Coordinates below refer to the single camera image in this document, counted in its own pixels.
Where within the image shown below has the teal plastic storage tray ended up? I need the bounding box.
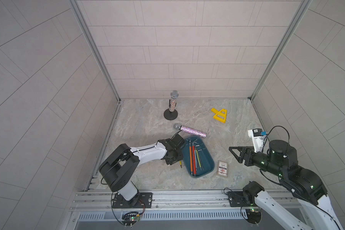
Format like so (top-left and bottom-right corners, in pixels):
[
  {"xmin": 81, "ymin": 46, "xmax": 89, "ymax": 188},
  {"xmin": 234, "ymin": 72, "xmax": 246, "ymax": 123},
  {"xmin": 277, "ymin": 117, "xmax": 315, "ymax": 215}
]
[{"xmin": 182, "ymin": 136, "xmax": 215, "ymax": 178}]

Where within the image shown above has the small framed card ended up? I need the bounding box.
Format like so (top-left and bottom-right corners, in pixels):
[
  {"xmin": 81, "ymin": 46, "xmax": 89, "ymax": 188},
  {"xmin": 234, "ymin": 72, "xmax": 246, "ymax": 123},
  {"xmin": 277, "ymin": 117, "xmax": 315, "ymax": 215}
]
[{"xmin": 217, "ymin": 161, "xmax": 229, "ymax": 178}]

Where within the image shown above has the silver microphone on black stand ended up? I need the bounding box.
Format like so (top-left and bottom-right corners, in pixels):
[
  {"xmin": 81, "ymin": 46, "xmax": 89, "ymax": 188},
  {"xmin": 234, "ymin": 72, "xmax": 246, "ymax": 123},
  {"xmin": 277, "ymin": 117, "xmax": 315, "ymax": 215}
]
[{"xmin": 163, "ymin": 90, "xmax": 179, "ymax": 120}]

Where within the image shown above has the red sleeved hex key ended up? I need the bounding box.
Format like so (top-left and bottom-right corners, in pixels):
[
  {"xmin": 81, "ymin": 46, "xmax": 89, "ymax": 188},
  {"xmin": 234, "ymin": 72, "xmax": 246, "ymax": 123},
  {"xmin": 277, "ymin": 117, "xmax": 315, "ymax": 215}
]
[{"xmin": 192, "ymin": 144, "xmax": 196, "ymax": 176}]

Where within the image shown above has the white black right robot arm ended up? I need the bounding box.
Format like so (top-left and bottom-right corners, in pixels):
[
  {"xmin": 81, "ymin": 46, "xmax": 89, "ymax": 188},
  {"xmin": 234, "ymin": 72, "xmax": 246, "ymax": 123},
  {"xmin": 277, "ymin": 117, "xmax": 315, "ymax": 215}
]
[{"xmin": 229, "ymin": 140, "xmax": 342, "ymax": 230}]

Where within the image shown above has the yellow plastic triangle bracket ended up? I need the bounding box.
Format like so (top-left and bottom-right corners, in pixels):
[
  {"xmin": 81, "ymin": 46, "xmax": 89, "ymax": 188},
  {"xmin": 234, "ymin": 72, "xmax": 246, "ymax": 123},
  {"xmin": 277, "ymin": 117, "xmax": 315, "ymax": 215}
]
[{"xmin": 211, "ymin": 108, "xmax": 227, "ymax": 124}]

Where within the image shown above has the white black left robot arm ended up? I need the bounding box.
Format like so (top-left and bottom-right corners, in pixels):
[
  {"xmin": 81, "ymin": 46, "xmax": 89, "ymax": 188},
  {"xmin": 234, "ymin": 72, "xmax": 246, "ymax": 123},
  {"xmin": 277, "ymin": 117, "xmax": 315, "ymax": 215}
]
[{"xmin": 98, "ymin": 133, "xmax": 185, "ymax": 206}]

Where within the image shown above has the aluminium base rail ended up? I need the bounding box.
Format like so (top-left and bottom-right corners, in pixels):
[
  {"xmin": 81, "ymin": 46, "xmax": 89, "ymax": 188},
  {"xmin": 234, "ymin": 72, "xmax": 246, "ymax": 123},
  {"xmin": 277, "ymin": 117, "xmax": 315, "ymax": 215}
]
[{"xmin": 70, "ymin": 189, "xmax": 265, "ymax": 221}]

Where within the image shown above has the purple glitter microphone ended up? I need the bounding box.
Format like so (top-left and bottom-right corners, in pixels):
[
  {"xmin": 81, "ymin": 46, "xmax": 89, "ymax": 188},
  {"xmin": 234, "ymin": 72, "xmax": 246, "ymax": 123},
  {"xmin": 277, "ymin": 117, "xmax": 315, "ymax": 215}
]
[{"xmin": 173, "ymin": 124, "xmax": 207, "ymax": 138}]

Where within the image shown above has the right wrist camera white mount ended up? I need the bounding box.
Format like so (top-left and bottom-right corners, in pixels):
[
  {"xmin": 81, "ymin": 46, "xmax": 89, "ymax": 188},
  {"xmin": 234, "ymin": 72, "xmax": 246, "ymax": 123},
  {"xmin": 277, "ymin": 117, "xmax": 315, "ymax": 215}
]
[{"xmin": 248, "ymin": 128, "xmax": 266, "ymax": 152}]

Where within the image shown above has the green sleeved hex key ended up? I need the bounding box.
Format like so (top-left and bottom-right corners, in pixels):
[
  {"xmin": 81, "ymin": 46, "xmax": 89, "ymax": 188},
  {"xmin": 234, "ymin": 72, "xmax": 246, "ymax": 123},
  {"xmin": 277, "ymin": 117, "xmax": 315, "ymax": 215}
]
[{"xmin": 195, "ymin": 149, "xmax": 202, "ymax": 170}]

